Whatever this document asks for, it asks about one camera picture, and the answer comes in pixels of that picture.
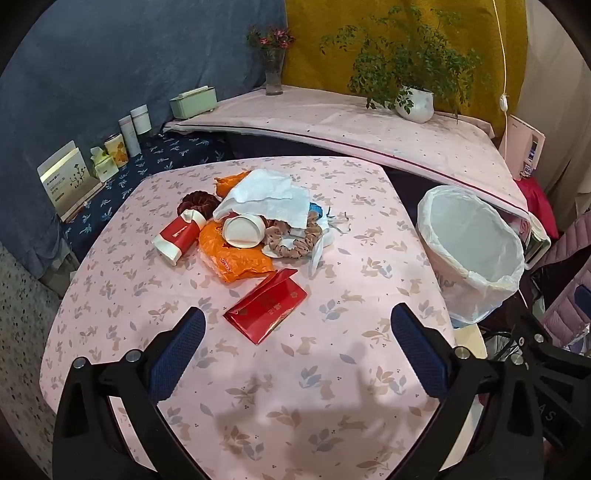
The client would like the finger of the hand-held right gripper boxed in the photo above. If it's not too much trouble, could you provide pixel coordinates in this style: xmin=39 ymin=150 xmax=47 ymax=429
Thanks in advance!
xmin=505 ymin=311 xmax=591 ymax=384

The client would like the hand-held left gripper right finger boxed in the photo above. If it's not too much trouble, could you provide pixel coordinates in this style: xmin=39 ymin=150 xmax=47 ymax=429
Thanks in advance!
xmin=390 ymin=302 xmax=548 ymax=480

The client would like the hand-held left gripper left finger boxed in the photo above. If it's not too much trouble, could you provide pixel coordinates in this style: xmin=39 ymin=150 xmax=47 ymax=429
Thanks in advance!
xmin=52 ymin=305 xmax=207 ymax=480

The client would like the red envelope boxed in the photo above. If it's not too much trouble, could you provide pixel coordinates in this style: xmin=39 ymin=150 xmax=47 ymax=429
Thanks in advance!
xmin=223 ymin=270 xmax=308 ymax=345

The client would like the orange plastic bag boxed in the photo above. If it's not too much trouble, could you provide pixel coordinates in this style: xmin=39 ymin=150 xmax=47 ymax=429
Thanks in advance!
xmin=198 ymin=219 xmax=275 ymax=284

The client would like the crushed red paper cup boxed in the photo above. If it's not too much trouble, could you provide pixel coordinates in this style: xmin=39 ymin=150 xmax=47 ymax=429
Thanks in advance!
xmin=154 ymin=208 xmax=207 ymax=266

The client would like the trash bin with white liner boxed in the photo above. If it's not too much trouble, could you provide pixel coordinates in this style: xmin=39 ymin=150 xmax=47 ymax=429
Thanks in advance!
xmin=417 ymin=185 xmax=527 ymax=324

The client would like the white paper cup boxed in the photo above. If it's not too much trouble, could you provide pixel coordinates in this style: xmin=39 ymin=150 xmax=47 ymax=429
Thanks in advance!
xmin=222 ymin=213 xmax=267 ymax=250

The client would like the dark red velvet scrunchie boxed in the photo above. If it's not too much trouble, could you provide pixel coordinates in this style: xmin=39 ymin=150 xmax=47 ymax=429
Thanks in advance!
xmin=178 ymin=190 xmax=221 ymax=217

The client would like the beige dotted scrunchie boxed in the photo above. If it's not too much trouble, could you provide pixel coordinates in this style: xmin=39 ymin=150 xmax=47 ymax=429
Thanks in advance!
xmin=263 ymin=213 xmax=326 ymax=260

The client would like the white tissue paper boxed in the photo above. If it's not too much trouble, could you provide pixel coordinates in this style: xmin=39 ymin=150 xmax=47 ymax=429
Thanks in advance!
xmin=212 ymin=169 xmax=315 ymax=230

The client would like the cream stool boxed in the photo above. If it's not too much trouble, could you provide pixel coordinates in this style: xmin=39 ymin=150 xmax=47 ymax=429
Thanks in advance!
xmin=452 ymin=323 xmax=488 ymax=361

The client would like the pink puffer jacket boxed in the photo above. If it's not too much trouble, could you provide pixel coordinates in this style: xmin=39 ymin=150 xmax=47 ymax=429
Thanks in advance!
xmin=531 ymin=217 xmax=591 ymax=361

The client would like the pink rabbit-print tablecloth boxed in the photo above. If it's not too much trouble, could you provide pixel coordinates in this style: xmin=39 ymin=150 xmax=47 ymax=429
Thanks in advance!
xmin=39 ymin=156 xmax=462 ymax=480

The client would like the red cloth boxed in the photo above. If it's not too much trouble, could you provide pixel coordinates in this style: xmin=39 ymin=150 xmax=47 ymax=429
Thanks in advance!
xmin=515 ymin=178 xmax=559 ymax=241

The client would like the light blue face mask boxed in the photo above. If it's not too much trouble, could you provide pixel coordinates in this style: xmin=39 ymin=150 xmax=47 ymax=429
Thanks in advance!
xmin=308 ymin=199 xmax=352 ymax=232

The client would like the orange cloth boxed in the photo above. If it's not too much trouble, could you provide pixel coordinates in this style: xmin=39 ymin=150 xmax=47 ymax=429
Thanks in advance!
xmin=213 ymin=171 xmax=252 ymax=199

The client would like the navy leaf-print cloth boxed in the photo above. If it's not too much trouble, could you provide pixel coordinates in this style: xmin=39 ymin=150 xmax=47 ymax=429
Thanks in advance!
xmin=60 ymin=131 xmax=232 ymax=264

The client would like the green tissue pack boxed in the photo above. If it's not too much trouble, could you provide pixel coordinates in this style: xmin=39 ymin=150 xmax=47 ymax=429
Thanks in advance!
xmin=89 ymin=147 xmax=120 ymax=182

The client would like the white gold booklet box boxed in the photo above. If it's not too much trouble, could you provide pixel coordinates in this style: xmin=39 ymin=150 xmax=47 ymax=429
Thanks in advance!
xmin=37 ymin=141 xmax=103 ymax=222

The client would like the pink appliance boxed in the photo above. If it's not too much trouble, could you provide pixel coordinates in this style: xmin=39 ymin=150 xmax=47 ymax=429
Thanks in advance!
xmin=501 ymin=114 xmax=546 ymax=181

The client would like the orange printed tin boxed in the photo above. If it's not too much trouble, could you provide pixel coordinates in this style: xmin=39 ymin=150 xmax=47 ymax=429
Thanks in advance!
xmin=104 ymin=133 xmax=129 ymax=168

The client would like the white bottle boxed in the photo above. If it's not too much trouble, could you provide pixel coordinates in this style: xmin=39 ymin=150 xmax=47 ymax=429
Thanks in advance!
xmin=119 ymin=116 xmax=141 ymax=158

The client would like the white jar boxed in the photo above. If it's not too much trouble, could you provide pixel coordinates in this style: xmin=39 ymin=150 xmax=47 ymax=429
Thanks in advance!
xmin=130 ymin=104 xmax=153 ymax=136

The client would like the pink quilt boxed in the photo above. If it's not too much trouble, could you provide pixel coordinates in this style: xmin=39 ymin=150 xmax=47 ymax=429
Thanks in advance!
xmin=161 ymin=83 xmax=552 ymax=241

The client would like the green fern in white pot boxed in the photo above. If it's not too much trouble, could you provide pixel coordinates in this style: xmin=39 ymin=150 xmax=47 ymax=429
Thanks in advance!
xmin=320 ymin=4 xmax=485 ymax=124

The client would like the light green box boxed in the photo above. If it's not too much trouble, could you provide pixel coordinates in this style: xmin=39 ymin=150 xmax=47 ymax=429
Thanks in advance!
xmin=169 ymin=85 xmax=219 ymax=120

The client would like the blue cloth backdrop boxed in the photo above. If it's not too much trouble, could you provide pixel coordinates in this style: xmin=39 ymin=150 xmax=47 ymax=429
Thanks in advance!
xmin=0 ymin=0 xmax=289 ymax=278

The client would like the glass vase with pink flowers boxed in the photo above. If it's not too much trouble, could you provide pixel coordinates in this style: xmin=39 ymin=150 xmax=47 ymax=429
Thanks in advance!
xmin=247 ymin=25 xmax=296 ymax=97

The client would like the yellow cloth backdrop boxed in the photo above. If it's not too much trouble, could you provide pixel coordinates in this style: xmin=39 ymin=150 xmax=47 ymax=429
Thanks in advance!
xmin=283 ymin=0 xmax=529 ymax=125

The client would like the white cable with switch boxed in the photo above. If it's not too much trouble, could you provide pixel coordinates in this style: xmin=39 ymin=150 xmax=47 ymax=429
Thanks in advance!
xmin=491 ymin=0 xmax=512 ymax=158

